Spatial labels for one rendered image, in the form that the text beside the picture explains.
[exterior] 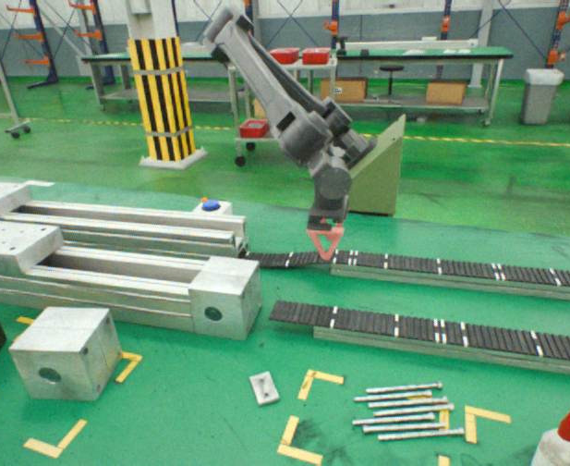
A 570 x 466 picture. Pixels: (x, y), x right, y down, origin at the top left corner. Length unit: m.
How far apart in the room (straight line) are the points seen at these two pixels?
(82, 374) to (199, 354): 0.17
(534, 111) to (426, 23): 3.19
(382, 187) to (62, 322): 0.77
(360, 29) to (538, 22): 2.78
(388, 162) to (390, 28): 7.21
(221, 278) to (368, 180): 0.54
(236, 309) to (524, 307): 0.51
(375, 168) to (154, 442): 0.78
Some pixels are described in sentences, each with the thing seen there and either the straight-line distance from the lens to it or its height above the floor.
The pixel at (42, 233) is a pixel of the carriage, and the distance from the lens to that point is 0.91.
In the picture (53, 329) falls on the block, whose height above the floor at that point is 0.87.
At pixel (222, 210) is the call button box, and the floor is 0.84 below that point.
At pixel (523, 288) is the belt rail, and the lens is 0.89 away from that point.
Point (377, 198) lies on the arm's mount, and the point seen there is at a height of 0.82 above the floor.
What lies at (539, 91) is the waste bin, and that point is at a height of 0.37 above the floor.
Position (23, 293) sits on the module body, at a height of 0.81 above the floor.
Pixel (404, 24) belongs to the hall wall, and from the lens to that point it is 8.21.
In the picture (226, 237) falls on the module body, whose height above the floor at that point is 0.86.
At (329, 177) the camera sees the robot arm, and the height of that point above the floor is 1.02.
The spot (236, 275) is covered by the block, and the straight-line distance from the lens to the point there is 0.70.
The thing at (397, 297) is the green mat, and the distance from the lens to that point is 0.81.
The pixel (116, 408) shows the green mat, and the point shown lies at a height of 0.78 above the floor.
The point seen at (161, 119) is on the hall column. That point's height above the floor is 0.43.
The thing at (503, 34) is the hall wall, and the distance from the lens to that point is 8.24.
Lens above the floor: 1.26
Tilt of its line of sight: 28 degrees down
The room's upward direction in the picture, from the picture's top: 3 degrees counter-clockwise
